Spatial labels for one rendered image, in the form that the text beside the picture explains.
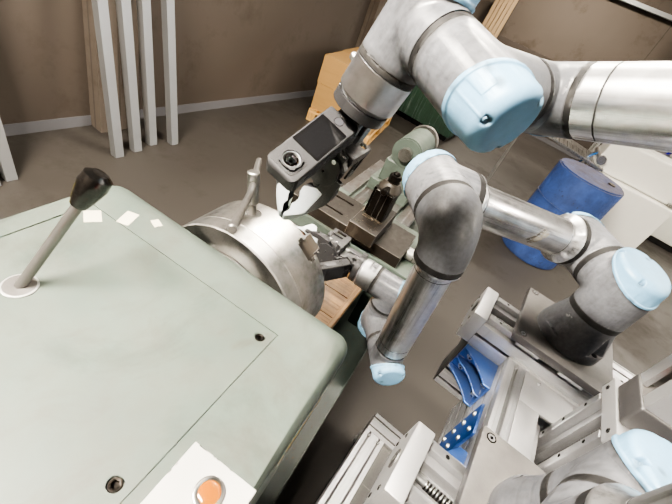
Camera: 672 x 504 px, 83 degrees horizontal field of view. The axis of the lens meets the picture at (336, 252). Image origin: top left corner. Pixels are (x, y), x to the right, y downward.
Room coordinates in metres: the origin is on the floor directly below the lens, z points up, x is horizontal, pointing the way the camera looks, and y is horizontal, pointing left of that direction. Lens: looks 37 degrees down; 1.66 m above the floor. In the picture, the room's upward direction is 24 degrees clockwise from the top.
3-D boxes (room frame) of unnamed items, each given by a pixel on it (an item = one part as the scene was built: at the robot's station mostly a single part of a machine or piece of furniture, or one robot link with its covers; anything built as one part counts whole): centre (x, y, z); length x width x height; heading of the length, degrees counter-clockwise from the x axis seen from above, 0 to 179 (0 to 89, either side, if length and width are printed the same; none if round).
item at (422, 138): (1.72, -0.13, 1.01); 0.30 x 0.20 x 0.29; 167
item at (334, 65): (4.78, 0.51, 0.36); 1.22 x 0.87 x 0.72; 168
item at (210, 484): (0.12, 0.02, 1.26); 0.02 x 0.02 x 0.01
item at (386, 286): (0.72, -0.17, 1.07); 0.11 x 0.08 x 0.09; 77
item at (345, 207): (1.15, -0.01, 0.95); 0.43 x 0.18 x 0.04; 77
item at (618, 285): (0.73, -0.57, 1.33); 0.13 x 0.12 x 0.14; 20
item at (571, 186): (3.50, -1.75, 0.45); 0.60 x 0.60 x 0.90
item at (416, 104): (6.65, -0.38, 0.33); 1.74 x 1.54 x 0.66; 161
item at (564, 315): (0.72, -0.57, 1.21); 0.15 x 0.15 x 0.10
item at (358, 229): (1.11, -0.07, 1.00); 0.20 x 0.10 x 0.05; 167
